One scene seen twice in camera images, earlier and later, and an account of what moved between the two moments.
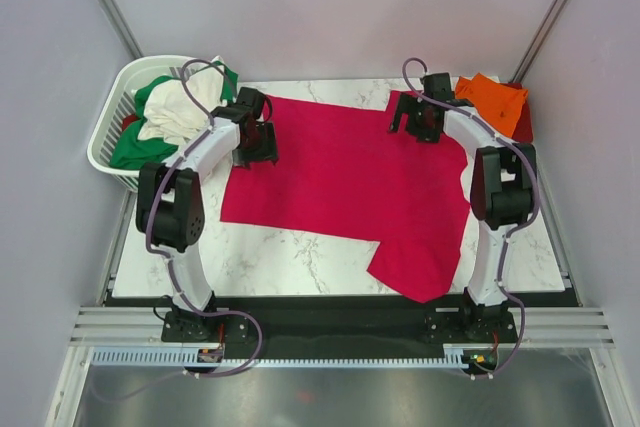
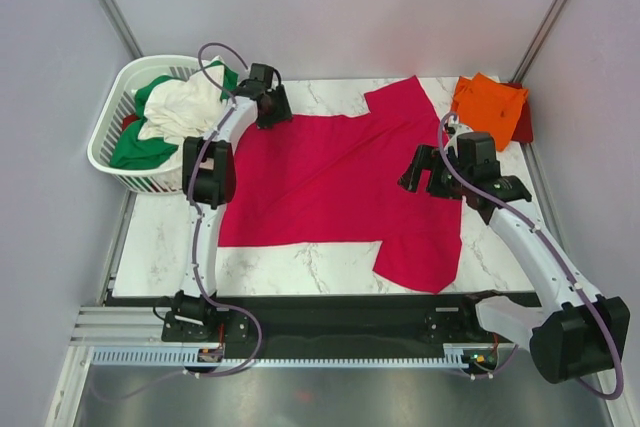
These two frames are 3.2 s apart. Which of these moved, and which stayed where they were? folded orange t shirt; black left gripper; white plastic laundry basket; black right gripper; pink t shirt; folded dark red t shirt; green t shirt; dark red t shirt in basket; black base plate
Moved: black left gripper; black right gripper; pink t shirt
Stayed: dark red t shirt in basket; black base plate; green t shirt; folded orange t shirt; white plastic laundry basket; folded dark red t shirt
